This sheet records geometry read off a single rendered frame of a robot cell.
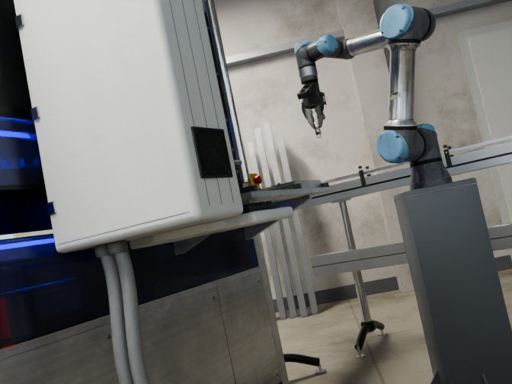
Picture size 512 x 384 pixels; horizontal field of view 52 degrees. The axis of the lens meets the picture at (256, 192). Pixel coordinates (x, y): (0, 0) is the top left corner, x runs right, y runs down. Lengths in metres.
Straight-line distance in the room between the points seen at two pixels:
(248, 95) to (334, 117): 0.84
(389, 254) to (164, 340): 1.53
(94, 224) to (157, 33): 0.48
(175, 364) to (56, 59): 1.03
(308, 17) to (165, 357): 3.98
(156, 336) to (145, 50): 0.95
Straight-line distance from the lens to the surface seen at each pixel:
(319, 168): 4.88
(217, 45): 1.37
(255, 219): 1.27
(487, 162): 2.82
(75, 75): 1.39
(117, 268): 1.40
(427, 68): 5.16
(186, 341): 1.90
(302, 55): 2.22
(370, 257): 2.99
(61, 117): 1.42
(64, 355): 1.53
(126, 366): 1.41
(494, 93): 5.19
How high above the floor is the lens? 0.75
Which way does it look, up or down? 4 degrees up
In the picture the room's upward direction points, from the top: 11 degrees counter-clockwise
